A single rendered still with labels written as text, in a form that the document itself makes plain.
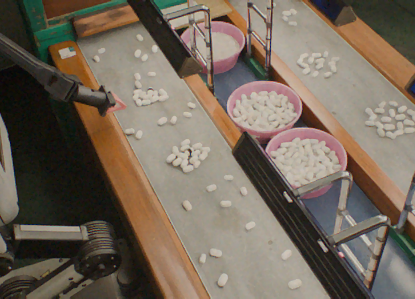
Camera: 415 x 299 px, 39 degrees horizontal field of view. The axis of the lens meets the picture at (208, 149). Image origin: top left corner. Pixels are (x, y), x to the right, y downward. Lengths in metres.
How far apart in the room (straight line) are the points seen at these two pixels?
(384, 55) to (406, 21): 1.62
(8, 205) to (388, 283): 1.07
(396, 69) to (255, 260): 0.99
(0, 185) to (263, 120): 1.07
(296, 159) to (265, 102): 0.31
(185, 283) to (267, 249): 0.26
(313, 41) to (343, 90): 0.31
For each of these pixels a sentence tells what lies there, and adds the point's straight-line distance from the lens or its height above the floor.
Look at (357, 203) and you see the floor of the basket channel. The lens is 1.96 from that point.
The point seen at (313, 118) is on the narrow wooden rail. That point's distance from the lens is 2.11.
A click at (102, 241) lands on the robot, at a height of 0.79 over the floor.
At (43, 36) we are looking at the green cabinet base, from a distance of 2.51.
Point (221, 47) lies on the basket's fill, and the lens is 2.43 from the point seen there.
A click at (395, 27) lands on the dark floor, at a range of 3.92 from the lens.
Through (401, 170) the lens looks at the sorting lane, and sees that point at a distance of 1.99.
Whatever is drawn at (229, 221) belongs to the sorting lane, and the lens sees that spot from 1.80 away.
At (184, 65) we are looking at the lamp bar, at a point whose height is 1.09.
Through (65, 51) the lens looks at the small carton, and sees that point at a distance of 2.44.
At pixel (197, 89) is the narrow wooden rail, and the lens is 2.19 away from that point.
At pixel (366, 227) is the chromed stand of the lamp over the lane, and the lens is 1.35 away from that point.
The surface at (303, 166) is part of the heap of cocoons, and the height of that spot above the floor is 0.74.
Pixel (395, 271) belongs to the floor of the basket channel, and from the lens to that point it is 1.83.
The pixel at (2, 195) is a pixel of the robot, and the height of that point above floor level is 1.23.
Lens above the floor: 2.19
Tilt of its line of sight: 46 degrees down
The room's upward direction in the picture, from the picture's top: 4 degrees counter-clockwise
